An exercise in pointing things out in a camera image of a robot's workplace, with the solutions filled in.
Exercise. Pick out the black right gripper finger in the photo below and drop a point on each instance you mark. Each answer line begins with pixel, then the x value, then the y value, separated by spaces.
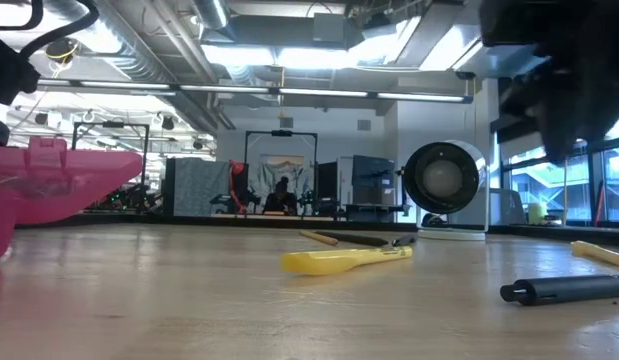
pixel 579 110

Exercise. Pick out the yellow highlighter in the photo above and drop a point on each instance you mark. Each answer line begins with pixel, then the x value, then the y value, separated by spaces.
pixel 339 260
pixel 599 253

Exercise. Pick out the black pen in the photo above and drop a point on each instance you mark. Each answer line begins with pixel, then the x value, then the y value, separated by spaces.
pixel 359 239
pixel 404 240
pixel 564 289

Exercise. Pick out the yellow pencil with eraser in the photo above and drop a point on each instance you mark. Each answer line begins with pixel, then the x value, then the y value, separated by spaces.
pixel 319 238

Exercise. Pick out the pink plastic supply box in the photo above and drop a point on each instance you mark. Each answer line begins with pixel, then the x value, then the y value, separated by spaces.
pixel 64 185

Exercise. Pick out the red background robot arm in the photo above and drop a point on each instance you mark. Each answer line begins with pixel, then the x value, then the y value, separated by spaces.
pixel 235 172

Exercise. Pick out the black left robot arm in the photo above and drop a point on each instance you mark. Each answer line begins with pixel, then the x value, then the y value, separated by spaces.
pixel 4 70

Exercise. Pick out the grey ceiling box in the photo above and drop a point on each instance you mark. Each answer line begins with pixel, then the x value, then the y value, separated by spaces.
pixel 329 27

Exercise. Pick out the yellow white container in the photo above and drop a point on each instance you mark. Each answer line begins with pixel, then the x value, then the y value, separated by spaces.
pixel 537 214

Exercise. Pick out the white round fan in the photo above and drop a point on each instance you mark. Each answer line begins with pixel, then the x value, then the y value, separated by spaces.
pixel 441 177

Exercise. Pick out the dark grey cabinet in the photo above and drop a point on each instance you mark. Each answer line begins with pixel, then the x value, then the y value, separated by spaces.
pixel 371 172

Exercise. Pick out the overhead LED light bar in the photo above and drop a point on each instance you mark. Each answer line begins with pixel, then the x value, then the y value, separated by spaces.
pixel 319 92

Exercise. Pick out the black monitor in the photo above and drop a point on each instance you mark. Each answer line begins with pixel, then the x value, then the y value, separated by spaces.
pixel 327 180

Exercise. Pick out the person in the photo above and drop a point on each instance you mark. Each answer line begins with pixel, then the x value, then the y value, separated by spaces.
pixel 281 202

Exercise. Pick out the grey speckled cabinet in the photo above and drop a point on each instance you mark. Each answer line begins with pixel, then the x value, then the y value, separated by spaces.
pixel 196 187

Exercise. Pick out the silver rectangular air duct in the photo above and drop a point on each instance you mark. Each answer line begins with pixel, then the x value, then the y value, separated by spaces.
pixel 454 45

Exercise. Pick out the silver round air duct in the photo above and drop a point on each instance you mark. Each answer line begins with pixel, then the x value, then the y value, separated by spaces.
pixel 211 12

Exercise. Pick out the black table frame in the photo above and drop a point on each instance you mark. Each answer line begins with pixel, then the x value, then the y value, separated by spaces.
pixel 189 219

